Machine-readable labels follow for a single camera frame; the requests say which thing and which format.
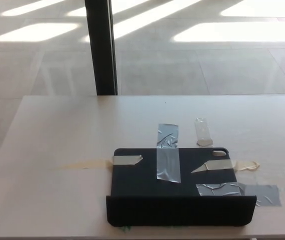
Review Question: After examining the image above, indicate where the beige masking tape strip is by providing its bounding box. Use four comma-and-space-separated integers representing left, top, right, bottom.
54, 154, 144, 170
190, 159, 261, 174

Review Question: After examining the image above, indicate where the wide grey duct tape strip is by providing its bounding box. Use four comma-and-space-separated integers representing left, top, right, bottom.
195, 182, 283, 207

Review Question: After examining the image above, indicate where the dark folding tablet cover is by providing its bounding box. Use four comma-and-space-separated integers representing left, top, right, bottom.
105, 147, 258, 228

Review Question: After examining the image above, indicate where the long grey duct tape strip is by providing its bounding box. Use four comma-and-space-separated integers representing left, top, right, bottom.
155, 123, 182, 184

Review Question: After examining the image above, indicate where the black window frame post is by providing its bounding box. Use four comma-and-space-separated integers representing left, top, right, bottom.
84, 0, 119, 97

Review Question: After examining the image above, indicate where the clear tape piece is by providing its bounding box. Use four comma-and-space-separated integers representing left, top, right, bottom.
194, 117, 214, 147

